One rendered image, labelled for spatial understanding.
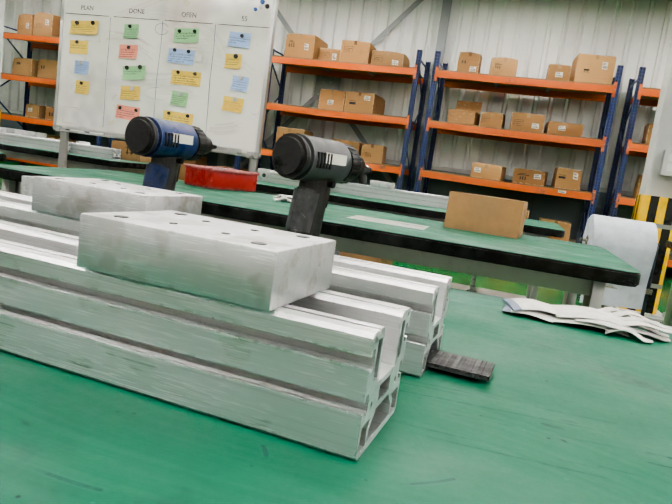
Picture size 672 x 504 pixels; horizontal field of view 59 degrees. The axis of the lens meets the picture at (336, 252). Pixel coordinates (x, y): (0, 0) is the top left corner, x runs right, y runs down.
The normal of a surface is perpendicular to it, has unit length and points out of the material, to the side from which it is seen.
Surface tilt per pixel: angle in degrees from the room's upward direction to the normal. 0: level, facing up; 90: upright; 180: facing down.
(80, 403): 0
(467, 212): 89
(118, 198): 90
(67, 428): 0
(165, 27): 90
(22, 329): 90
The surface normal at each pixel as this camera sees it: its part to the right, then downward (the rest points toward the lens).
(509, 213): -0.36, 0.04
